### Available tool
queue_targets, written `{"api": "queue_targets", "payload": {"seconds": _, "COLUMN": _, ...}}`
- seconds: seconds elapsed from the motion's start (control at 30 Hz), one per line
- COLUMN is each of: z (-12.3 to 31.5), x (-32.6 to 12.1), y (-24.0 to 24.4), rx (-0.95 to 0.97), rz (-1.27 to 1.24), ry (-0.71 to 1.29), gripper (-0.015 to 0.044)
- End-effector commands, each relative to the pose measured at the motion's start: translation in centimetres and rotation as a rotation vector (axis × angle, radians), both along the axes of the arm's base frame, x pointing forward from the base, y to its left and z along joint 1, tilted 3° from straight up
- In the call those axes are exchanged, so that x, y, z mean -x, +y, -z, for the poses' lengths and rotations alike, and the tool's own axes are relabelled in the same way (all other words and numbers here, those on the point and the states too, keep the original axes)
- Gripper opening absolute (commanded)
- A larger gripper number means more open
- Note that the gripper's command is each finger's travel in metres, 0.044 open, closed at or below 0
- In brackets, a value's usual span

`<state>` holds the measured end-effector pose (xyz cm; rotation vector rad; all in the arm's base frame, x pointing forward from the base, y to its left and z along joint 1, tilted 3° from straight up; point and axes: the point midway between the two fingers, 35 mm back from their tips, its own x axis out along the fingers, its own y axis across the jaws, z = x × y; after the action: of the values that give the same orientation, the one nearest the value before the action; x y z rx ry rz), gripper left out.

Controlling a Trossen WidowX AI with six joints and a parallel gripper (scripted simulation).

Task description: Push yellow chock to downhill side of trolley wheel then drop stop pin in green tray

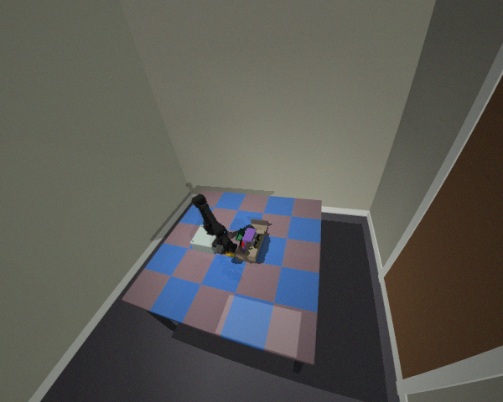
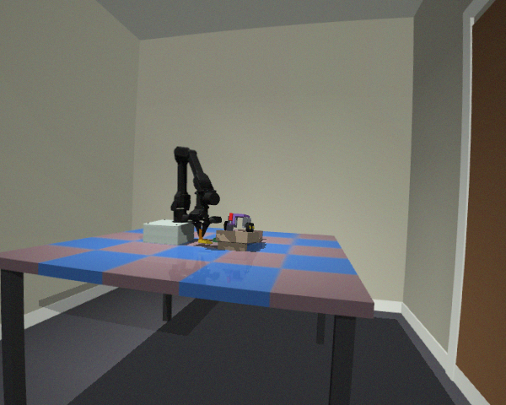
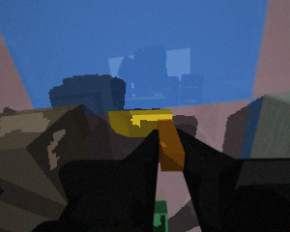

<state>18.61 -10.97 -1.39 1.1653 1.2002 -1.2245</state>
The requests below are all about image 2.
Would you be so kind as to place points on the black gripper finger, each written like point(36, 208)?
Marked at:
point(198, 225)
point(204, 228)

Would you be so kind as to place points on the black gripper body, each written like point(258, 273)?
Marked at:
point(213, 219)

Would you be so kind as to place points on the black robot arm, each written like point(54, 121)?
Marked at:
point(205, 193)

